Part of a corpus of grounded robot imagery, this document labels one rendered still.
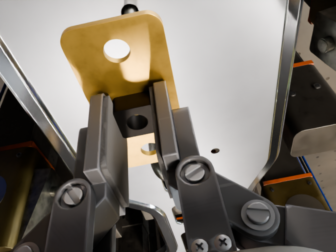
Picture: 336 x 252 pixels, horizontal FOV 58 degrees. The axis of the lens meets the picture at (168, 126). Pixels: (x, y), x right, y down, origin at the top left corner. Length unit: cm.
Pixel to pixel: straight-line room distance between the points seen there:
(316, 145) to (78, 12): 29
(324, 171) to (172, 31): 90
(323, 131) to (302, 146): 3
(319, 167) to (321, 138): 67
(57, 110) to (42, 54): 5
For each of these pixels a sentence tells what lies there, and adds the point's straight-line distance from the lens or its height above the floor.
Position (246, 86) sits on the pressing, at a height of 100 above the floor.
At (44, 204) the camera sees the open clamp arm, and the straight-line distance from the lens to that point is 35.
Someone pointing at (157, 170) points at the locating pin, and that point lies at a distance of 26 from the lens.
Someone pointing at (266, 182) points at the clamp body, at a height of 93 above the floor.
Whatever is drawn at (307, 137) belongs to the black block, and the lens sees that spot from 37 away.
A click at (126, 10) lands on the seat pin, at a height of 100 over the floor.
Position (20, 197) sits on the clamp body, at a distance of 34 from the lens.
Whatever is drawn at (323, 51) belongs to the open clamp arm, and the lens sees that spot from 26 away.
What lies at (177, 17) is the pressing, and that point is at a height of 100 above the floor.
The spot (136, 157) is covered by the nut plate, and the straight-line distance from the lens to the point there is 16.
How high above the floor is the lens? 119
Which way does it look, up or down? 43 degrees down
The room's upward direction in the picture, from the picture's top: 171 degrees clockwise
